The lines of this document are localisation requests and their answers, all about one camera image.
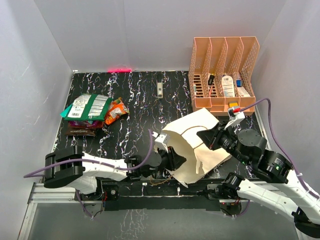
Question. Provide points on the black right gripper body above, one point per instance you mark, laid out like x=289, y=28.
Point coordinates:
x=226, y=140

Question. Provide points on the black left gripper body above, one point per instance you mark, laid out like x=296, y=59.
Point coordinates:
x=162, y=165

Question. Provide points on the beige paper bag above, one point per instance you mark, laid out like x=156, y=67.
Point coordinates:
x=183, y=138

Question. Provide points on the orange snack packet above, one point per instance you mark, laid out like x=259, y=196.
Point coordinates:
x=116, y=109

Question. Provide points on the brown sea salt packet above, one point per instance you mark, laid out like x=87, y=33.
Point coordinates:
x=72, y=131

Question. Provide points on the dark green white snack bag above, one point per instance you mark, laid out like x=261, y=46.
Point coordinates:
x=89, y=107

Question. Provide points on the purple snack packet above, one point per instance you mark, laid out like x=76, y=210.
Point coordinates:
x=86, y=124

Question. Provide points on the green teal snack packet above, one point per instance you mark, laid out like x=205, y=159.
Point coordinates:
x=65, y=112

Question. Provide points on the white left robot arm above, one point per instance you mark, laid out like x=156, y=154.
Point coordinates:
x=79, y=170

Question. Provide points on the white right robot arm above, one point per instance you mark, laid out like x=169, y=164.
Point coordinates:
x=297, y=202

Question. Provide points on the yellow object in organizer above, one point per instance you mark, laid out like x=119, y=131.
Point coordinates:
x=232, y=104

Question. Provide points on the small white blue box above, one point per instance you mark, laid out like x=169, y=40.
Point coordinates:
x=241, y=90

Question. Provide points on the black yellow highlighter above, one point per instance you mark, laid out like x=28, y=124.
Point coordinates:
x=211, y=78

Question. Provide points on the white lotion tube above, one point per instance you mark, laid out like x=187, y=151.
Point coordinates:
x=227, y=84

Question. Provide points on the peach plastic desk organizer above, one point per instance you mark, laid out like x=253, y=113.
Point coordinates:
x=232, y=56

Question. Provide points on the grey black stapler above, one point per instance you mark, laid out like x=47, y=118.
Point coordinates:
x=159, y=87

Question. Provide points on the pink tape strip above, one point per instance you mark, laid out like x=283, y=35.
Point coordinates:
x=119, y=70

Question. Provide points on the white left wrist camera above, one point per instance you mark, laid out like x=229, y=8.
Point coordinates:
x=160, y=141

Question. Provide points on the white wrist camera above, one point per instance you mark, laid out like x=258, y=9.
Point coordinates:
x=160, y=141
x=236, y=115

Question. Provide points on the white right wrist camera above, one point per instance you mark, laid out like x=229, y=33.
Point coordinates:
x=236, y=115

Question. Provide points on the black front mounting rail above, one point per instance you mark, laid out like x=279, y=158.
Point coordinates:
x=205, y=194

